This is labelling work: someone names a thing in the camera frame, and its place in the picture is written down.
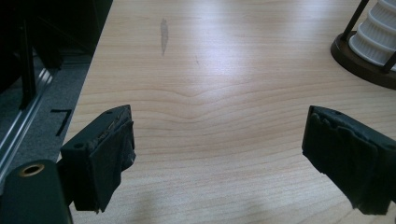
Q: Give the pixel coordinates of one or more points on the metal floor rail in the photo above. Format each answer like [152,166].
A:
[18,124]

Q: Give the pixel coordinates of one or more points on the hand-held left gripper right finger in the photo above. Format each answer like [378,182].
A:
[345,155]

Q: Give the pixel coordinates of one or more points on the stack of paper cups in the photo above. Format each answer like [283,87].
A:
[378,34]

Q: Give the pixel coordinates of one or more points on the black metal stand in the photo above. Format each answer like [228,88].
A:
[28,68]

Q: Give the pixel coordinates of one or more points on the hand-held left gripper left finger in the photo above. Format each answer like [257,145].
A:
[93,161]

